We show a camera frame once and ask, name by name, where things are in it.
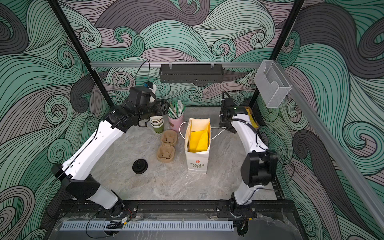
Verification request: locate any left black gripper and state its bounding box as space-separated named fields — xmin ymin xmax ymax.
xmin=137 ymin=99 xmax=171 ymax=125

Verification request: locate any white paper takeout bag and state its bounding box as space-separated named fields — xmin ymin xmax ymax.
xmin=180 ymin=118 xmax=226 ymax=174

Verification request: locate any yellow paper napkin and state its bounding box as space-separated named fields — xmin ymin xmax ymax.
xmin=188 ymin=122 xmax=211 ymax=153

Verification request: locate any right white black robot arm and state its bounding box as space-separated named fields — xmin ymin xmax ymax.
xmin=219 ymin=91 xmax=279 ymax=218

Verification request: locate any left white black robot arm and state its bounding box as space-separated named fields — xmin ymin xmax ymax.
xmin=51 ymin=82 xmax=170 ymax=218

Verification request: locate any stack of green paper cups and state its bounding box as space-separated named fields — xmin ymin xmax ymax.
xmin=150 ymin=116 xmax=164 ymax=134

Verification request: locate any yellow napkin stack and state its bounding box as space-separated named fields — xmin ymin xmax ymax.
xmin=245 ymin=107 xmax=259 ymax=129

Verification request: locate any pink cup holder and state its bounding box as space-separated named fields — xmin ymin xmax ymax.
xmin=168 ymin=115 xmax=184 ymax=133

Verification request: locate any brown pulp cup carrier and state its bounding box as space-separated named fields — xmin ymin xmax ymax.
xmin=156 ymin=130 xmax=178 ymax=163

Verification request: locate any stack of black cup lids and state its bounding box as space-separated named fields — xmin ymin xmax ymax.
xmin=132 ymin=159 xmax=149 ymax=175

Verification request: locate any aluminium rail back wall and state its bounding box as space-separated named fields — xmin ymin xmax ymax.
xmin=90 ymin=61 xmax=261 ymax=69

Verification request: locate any aluminium rail wall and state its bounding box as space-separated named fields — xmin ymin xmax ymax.
xmin=273 ymin=61 xmax=384 ymax=230
xmin=90 ymin=61 xmax=261 ymax=69

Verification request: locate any black wall-mounted tray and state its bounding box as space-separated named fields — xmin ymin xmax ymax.
xmin=160 ymin=65 xmax=224 ymax=83

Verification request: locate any clear acrylic wall holder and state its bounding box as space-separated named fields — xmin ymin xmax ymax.
xmin=254 ymin=60 xmax=292 ymax=109

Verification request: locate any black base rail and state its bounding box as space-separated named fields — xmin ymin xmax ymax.
xmin=54 ymin=200 xmax=299 ymax=220

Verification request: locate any white slotted cable duct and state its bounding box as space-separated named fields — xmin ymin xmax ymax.
xmin=59 ymin=220 xmax=235 ymax=232

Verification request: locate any aluminium rail right wall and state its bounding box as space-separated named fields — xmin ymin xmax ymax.
xmin=273 ymin=61 xmax=384 ymax=230

